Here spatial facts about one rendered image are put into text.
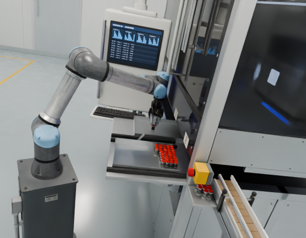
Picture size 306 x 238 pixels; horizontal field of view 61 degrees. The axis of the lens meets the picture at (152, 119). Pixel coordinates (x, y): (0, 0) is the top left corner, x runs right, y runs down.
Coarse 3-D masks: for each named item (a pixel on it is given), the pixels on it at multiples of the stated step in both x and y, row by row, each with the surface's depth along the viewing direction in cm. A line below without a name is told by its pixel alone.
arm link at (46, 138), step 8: (40, 128) 123; (48, 128) 125; (56, 128) 126; (40, 136) 119; (48, 136) 120; (56, 136) 122; (40, 144) 119; (48, 144) 120; (56, 144) 123; (40, 152) 121; (48, 152) 121; (56, 152) 125; (48, 160) 123
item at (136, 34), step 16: (112, 16) 187; (128, 16) 186; (144, 16) 187; (112, 32) 191; (128, 32) 191; (144, 32) 190; (160, 32) 190; (112, 48) 196; (128, 48) 195; (144, 48) 195; (160, 48) 195; (112, 64) 201; (128, 64) 201; (144, 64) 200; (160, 64) 200; (112, 96) 212; (128, 96) 212; (144, 96) 211
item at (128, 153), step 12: (120, 144) 149; (132, 144) 151; (144, 144) 152; (168, 144) 153; (120, 156) 138; (132, 156) 140; (144, 156) 142; (132, 168) 128; (144, 168) 128; (156, 168) 129
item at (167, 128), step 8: (136, 120) 182; (144, 120) 183; (160, 120) 184; (168, 120) 185; (136, 128) 171; (144, 128) 173; (160, 128) 177; (168, 128) 179; (176, 128) 181; (144, 136) 159; (152, 136) 160; (160, 136) 160; (168, 136) 161; (176, 136) 170
